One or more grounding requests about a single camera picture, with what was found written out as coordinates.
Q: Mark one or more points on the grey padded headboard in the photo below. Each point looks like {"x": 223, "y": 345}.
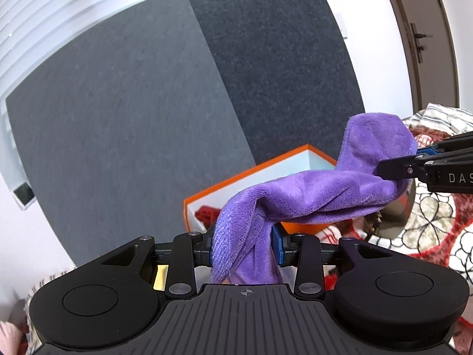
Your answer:
{"x": 147, "y": 118}

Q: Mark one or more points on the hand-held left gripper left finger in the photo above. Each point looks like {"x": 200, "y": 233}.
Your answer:
{"x": 207, "y": 253}

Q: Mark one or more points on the white slatted panel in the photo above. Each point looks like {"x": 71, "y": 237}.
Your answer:
{"x": 37, "y": 26}

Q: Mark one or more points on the pink fabric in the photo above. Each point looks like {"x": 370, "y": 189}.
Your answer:
{"x": 9, "y": 336}

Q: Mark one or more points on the white wall switch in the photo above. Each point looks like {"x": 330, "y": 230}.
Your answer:
{"x": 343, "y": 26}

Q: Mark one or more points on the brown handbag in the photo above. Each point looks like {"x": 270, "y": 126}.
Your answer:
{"x": 395, "y": 218}

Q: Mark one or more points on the orange box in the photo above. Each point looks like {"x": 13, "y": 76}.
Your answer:
{"x": 255, "y": 177}

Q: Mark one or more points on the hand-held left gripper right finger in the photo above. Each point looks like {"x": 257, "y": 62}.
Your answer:
{"x": 277, "y": 246}

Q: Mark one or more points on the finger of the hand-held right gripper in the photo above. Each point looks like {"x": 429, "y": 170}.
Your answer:
{"x": 454, "y": 142}
{"x": 401, "y": 170}

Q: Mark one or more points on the striped bed sheet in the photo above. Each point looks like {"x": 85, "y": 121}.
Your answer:
{"x": 439, "y": 112}

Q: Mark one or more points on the small white wall fixture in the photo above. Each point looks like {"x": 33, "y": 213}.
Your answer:
{"x": 24, "y": 194}

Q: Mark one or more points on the purple fleece cloth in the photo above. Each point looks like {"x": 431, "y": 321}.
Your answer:
{"x": 314, "y": 188}

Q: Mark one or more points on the red fuzzy cloth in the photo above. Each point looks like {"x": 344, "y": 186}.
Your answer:
{"x": 207, "y": 216}

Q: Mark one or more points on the brown door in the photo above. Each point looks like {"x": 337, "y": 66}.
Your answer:
{"x": 436, "y": 74}

